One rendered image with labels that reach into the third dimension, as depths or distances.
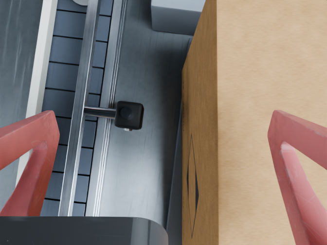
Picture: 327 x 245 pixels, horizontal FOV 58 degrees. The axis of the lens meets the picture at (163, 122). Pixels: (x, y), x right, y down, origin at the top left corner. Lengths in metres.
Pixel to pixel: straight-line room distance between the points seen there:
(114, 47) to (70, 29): 0.07
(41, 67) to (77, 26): 0.08
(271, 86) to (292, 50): 0.03
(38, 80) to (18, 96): 0.11
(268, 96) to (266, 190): 0.06
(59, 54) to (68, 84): 0.05
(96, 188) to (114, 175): 0.05
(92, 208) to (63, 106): 0.15
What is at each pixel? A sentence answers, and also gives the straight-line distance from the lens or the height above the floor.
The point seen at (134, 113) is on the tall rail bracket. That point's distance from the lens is 0.33.
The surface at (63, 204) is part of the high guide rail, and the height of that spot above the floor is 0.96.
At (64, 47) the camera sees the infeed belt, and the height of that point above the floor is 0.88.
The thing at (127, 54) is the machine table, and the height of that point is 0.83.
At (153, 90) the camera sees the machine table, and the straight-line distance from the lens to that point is 0.47.
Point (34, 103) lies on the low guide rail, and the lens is 0.42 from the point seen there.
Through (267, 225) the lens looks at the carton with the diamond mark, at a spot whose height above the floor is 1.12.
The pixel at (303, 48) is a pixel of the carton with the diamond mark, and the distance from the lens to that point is 0.21.
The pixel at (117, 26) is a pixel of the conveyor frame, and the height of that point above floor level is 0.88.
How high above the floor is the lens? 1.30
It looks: 86 degrees down
